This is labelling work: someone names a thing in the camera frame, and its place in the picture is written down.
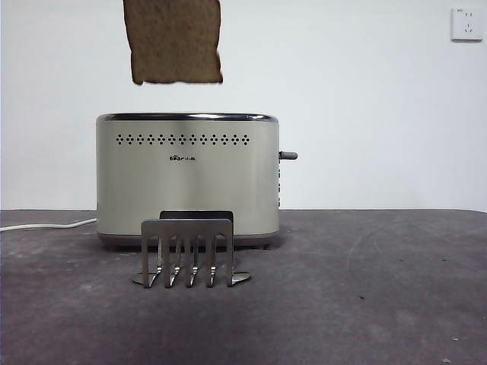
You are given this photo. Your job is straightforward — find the cream and steel toaster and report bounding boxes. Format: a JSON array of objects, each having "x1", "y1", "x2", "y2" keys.
[{"x1": 95, "y1": 112, "x2": 282, "y2": 252}]

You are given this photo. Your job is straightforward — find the brown wholegrain bread slice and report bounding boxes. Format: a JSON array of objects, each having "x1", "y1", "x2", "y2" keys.
[{"x1": 122, "y1": 0, "x2": 224, "y2": 87}]

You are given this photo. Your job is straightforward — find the steel toast rack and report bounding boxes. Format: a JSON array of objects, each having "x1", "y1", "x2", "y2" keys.
[{"x1": 131, "y1": 210, "x2": 253, "y2": 289}]

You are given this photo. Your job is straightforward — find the white wall socket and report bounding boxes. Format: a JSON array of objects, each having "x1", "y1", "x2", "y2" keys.
[{"x1": 450, "y1": 6, "x2": 484, "y2": 43}]

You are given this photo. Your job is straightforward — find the white power cable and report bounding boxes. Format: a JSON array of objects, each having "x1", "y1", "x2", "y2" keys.
[{"x1": 0, "y1": 217, "x2": 98, "y2": 233}]

